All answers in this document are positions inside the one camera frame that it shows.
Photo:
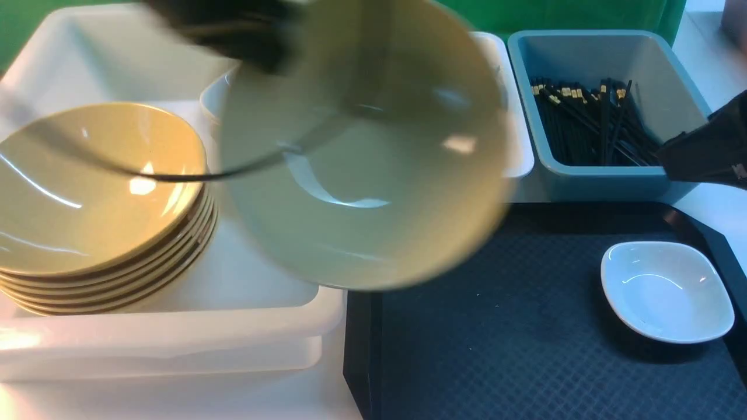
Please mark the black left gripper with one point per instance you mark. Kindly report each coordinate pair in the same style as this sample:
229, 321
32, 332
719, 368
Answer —
263, 34

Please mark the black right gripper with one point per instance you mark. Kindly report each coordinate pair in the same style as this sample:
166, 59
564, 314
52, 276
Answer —
714, 153

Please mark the white square sauce dish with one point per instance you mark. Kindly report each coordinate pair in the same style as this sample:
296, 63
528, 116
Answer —
666, 291

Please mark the yellow-green noodle bowl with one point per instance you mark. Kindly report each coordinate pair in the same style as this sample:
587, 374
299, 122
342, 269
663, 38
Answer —
378, 154

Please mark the stack of white dishes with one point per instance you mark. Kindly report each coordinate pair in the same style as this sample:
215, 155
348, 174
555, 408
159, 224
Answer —
212, 98

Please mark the pile of black chopsticks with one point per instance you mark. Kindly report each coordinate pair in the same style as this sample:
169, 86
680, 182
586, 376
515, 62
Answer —
594, 127

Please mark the small white plastic bin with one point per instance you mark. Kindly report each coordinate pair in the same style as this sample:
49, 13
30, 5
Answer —
522, 156

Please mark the stack of yellow-green bowls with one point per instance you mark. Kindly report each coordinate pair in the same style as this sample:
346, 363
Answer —
84, 228

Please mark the green backdrop cloth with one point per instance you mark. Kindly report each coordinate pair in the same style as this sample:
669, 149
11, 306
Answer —
19, 19

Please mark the black serving tray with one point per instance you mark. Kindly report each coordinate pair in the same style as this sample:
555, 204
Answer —
523, 330

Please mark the large white plastic tub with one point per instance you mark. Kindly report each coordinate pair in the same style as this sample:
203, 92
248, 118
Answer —
230, 311

